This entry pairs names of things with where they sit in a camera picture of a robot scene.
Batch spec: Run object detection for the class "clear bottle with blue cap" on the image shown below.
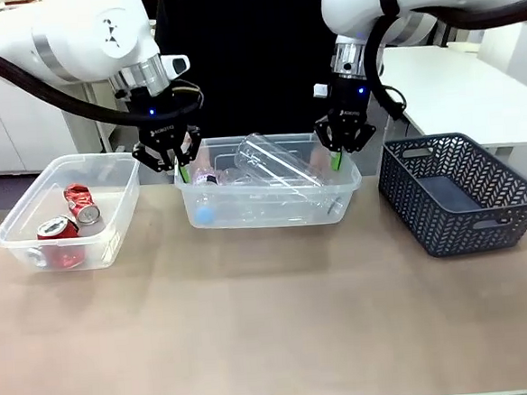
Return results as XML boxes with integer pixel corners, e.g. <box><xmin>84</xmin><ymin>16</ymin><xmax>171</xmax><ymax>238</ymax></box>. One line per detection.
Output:
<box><xmin>192</xmin><ymin>188</ymin><xmax>266</xmax><ymax>228</ymax></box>

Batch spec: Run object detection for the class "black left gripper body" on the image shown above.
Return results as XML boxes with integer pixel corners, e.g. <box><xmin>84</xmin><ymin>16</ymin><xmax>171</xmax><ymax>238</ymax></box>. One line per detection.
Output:
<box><xmin>124</xmin><ymin>82</ymin><xmax>190</xmax><ymax>150</ymax></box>

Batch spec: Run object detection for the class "large clear plastic cup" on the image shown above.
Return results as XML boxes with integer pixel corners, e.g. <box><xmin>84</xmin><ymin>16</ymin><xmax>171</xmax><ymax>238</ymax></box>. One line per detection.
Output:
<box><xmin>233</xmin><ymin>127</ymin><xmax>337</xmax><ymax>194</ymax></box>

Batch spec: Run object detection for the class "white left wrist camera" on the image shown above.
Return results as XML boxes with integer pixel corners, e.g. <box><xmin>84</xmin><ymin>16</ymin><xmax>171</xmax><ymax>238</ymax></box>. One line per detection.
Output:
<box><xmin>162</xmin><ymin>52</ymin><xmax>191</xmax><ymax>78</ymax></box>

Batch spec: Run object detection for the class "person's right hand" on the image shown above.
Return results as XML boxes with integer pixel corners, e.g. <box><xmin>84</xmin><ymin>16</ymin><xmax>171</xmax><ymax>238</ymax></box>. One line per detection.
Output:
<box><xmin>185</xmin><ymin>133</ymin><xmax>212</xmax><ymax>170</ymax></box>

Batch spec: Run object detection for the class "person's left hand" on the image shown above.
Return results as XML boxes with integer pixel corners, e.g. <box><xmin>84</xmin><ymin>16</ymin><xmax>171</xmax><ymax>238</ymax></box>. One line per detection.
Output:
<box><xmin>309</xmin><ymin>147</ymin><xmax>333</xmax><ymax>172</ymax></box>

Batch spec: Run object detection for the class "clear bottle with pink label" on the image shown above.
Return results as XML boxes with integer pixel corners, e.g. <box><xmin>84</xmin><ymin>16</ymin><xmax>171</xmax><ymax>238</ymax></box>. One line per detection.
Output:
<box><xmin>190</xmin><ymin>161</ymin><xmax>245</xmax><ymax>189</ymax></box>

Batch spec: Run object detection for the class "dark grey woven basket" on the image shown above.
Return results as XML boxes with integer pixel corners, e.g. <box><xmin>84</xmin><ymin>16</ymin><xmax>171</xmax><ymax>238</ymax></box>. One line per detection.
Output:
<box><xmin>374</xmin><ymin>126</ymin><xmax>527</xmax><ymax>262</ymax></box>

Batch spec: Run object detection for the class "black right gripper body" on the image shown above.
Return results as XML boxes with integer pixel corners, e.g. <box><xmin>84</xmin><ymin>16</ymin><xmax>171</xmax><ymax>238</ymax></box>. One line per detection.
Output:
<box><xmin>326</xmin><ymin>75</ymin><xmax>373</xmax><ymax>136</ymax></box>

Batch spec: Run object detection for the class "crushed red soda can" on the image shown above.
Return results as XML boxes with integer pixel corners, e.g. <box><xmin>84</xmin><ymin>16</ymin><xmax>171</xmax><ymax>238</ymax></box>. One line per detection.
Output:
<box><xmin>61</xmin><ymin>181</ymin><xmax>103</xmax><ymax>227</ymax></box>

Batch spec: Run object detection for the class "white cabinet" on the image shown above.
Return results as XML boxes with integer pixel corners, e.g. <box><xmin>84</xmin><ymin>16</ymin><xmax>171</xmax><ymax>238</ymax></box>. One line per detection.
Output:
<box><xmin>0</xmin><ymin>58</ymin><xmax>125</xmax><ymax>175</ymax></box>

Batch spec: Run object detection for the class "white table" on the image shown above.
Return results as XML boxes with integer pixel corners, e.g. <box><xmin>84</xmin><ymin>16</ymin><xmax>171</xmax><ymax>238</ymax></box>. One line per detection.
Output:
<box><xmin>377</xmin><ymin>36</ymin><xmax>527</xmax><ymax>156</ymax></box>

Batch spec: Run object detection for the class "clear plastic bin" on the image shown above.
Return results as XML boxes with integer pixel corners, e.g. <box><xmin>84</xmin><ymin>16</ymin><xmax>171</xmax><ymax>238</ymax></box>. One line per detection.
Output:
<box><xmin>171</xmin><ymin>127</ymin><xmax>365</xmax><ymax>236</ymax></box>
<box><xmin>0</xmin><ymin>150</ymin><xmax>148</xmax><ymax>278</ymax></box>

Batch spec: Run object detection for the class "clear bottle with grey cap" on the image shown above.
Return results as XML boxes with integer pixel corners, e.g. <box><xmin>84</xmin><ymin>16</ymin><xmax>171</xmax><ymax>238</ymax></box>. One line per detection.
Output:
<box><xmin>263</xmin><ymin>191</ymin><xmax>347</xmax><ymax>224</ymax></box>

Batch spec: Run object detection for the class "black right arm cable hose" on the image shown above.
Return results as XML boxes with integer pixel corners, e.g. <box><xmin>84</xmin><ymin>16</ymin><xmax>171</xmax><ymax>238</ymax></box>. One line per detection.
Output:
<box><xmin>361</xmin><ymin>0</ymin><xmax>527</xmax><ymax>124</ymax></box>

